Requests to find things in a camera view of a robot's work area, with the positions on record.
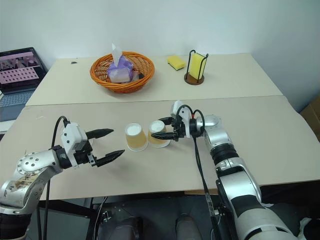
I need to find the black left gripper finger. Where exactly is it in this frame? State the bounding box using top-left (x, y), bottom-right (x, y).
top-left (85, 128), bottom-right (115, 140)
top-left (95, 149), bottom-right (126, 168)

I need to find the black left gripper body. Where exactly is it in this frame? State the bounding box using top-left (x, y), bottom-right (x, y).
top-left (73, 140), bottom-right (99, 168)

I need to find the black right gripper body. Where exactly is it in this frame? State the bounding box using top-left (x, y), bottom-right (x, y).
top-left (170, 113), bottom-right (188, 142)

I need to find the tan paper cup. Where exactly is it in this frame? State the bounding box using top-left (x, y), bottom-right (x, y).
top-left (147, 120), bottom-right (172, 149)
top-left (124, 122), bottom-right (148, 153)

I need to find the orange woven basket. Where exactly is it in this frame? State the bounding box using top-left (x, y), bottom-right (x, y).
top-left (89, 51), bottom-right (156, 94)

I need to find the yellow sponge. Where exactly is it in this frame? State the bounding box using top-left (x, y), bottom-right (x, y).
top-left (166, 55), bottom-right (186, 72)
top-left (188, 51), bottom-right (208, 79)

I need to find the purple tissue pack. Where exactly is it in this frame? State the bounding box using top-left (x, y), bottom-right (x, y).
top-left (107, 42), bottom-right (135, 84)

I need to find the dark brown rounded shape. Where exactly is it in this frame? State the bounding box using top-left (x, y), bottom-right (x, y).
top-left (175, 212), bottom-right (201, 240)
top-left (109, 215), bottom-right (141, 240)

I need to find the open grey laptop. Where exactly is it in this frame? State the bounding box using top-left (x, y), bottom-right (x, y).
top-left (0, 46), bottom-right (49, 109)

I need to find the brown cardboard box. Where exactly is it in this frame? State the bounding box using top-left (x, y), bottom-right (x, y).
top-left (299, 95), bottom-right (320, 141)

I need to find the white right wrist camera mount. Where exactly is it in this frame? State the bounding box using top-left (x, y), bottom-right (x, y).
top-left (170, 100), bottom-right (193, 139)

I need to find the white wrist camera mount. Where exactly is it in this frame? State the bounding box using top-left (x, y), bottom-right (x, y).
top-left (170, 100), bottom-right (193, 139)
top-left (60, 121), bottom-right (89, 169)

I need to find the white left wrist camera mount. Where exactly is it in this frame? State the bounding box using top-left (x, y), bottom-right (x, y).
top-left (60, 121), bottom-right (89, 169)

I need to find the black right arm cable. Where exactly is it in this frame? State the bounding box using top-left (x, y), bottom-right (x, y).
top-left (174, 105), bottom-right (221, 240)

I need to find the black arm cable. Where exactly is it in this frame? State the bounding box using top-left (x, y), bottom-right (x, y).
top-left (174, 105), bottom-right (221, 240)
top-left (44, 115), bottom-right (72, 240)

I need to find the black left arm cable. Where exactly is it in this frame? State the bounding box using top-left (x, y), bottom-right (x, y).
top-left (44, 115), bottom-right (72, 240)

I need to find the black wire sponge holder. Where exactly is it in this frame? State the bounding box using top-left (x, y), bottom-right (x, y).
top-left (183, 49), bottom-right (210, 87)

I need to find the thin black hanging cable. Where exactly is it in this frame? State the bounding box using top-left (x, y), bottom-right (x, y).
top-left (94, 196), bottom-right (109, 240)

